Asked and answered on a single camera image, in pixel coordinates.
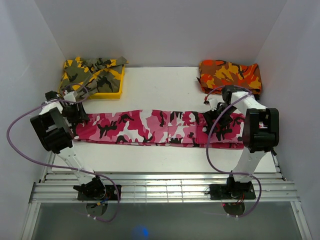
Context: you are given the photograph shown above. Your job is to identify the aluminium rail frame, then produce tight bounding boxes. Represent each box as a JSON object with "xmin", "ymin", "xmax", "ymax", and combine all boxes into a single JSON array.
[{"xmin": 21, "ymin": 153, "xmax": 312, "ymax": 240}]

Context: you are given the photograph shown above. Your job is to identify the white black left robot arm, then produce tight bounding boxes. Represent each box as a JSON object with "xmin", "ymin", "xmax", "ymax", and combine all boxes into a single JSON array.
[{"xmin": 30, "ymin": 91, "xmax": 107, "ymax": 200}]

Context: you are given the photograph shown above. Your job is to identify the yellow plastic tray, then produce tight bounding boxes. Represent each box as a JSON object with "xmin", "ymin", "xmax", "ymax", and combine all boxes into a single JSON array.
[{"xmin": 56, "ymin": 63, "xmax": 126, "ymax": 100}]

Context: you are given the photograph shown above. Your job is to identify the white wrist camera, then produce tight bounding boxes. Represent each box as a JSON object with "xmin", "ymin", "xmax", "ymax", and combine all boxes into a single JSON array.
[
  {"xmin": 63, "ymin": 91, "xmax": 78, "ymax": 104},
  {"xmin": 204, "ymin": 97, "xmax": 220, "ymax": 111}
]

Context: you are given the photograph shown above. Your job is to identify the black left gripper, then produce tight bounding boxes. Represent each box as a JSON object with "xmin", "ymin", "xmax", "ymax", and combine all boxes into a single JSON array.
[{"xmin": 61, "ymin": 101, "xmax": 90, "ymax": 124}]

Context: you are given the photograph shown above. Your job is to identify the pink camouflage trousers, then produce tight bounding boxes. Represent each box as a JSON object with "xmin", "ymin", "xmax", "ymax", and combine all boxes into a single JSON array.
[{"xmin": 74, "ymin": 109, "xmax": 245, "ymax": 149}]

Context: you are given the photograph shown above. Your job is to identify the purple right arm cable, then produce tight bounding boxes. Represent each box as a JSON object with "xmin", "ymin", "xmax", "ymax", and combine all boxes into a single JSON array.
[{"xmin": 202, "ymin": 84, "xmax": 263, "ymax": 218}]

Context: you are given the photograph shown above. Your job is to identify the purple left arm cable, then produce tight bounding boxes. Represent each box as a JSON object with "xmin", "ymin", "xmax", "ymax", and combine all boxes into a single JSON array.
[{"xmin": 6, "ymin": 83, "xmax": 120, "ymax": 224}]

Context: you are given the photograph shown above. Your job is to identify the green yellow camouflage trousers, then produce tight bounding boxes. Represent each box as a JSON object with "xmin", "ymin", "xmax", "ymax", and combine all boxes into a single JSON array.
[{"xmin": 57, "ymin": 56, "xmax": 129, "ymax": 100}]

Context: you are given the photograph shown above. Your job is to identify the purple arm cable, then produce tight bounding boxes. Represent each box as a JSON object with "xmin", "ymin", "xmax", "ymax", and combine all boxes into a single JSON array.
[
  {"xmin": 202, "ymin": 84, "xmax": 263, "ymax": 218},
  {"xmin": 6, "ymin": 83, "xmax": 120, "ymax": 224}
]

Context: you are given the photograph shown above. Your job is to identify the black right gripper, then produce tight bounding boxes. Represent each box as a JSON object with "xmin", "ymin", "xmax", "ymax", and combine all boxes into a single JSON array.
[{"xmin": 202, "ymin": 104, "xmax": 237, "ymax": 136}]

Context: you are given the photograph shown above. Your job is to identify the orange camouflage folded trousers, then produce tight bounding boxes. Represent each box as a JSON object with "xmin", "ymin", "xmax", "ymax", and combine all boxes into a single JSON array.
[{"xmin": 197, "ymin": 59, "xmax": 263, "ymax": 97}]

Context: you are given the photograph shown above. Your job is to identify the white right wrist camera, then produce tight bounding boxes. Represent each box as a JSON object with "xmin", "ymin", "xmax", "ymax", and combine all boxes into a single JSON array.
[{"xmin": 204, "ymin": 97, "xmax": 220, "ymax": 111}]

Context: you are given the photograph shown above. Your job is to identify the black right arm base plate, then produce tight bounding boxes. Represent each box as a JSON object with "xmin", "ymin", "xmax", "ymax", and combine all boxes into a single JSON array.
[{"xmin": 209, "ymin": 184, "xmax": 256, "ymax": 200}]

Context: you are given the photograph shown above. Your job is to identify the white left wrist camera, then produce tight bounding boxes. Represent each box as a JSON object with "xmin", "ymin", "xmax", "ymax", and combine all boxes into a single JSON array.
[{"xmin": 63, "ymin": 91, "xmax": 78, "ymax": 104}]

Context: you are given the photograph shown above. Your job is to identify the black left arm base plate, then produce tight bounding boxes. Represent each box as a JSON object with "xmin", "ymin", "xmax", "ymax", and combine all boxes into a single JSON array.
[{"xmin": 76, "ymin": 184, "xmax": 122, "ymax": 201}]

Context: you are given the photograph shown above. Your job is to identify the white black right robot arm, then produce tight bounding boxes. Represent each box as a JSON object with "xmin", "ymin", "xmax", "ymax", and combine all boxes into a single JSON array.
[{"xmin": 203, "ymin": 85, "xmax": 279, "ymax": 201}]

